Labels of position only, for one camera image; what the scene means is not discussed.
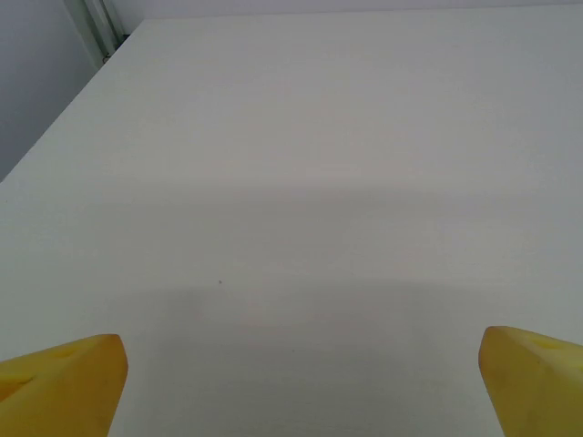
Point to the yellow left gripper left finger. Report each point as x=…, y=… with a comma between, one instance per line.
x=68, y=387

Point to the aluminium frame post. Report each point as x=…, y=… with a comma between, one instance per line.
x=98, y=23

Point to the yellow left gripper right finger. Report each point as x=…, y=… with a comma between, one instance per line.
x=537, y=387

